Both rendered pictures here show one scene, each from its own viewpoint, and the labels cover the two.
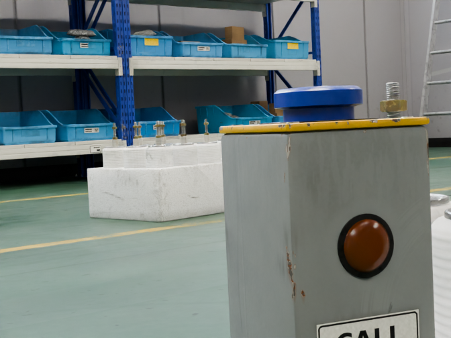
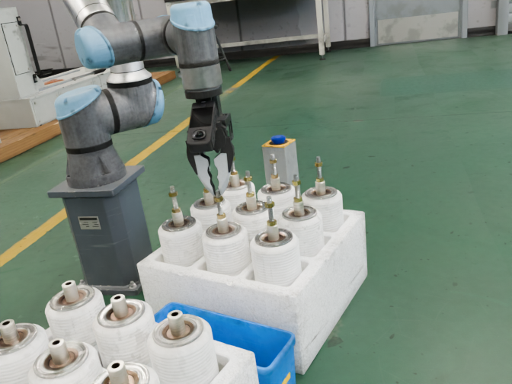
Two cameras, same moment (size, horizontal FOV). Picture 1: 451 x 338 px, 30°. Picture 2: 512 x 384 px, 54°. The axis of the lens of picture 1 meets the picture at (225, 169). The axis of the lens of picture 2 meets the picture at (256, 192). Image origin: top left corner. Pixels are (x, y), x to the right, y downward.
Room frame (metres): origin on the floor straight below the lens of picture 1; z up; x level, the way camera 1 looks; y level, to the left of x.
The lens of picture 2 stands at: (1.44, -0.87, 0.70)
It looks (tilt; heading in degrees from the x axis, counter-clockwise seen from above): 21 degrees down; 145
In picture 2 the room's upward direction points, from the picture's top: 7 degrees counter-clockwise
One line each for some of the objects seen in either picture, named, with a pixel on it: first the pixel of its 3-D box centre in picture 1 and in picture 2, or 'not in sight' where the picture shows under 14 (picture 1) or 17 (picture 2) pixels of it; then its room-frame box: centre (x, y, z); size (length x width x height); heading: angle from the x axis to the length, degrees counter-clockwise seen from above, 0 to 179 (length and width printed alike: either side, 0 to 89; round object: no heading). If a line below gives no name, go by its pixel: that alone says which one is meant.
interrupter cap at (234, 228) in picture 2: not in sight; (223, 230); (0.61, -0.39, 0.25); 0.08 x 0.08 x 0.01
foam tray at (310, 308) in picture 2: not in sight; (260, 270); (0.56, -0.28, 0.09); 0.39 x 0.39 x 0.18; 23
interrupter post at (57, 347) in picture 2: not in sight; (59, 352); (0.77, -0.78, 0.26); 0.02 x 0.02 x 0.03
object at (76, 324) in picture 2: not in sight; (85, 341); (0.62, -0.71, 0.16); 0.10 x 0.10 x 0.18
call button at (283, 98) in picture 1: (318, 109); (278, 140); (0.38, -0.04, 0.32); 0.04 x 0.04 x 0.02
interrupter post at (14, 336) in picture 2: not in sight; (9, 331); (0.66, -0.82, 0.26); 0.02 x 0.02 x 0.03
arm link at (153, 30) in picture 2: not in sight; (164, 36); (0.50, -0.39, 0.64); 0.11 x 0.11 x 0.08; 86
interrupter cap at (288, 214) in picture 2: not in sight; (299, 213); (0.67, -0.24, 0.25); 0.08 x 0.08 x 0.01
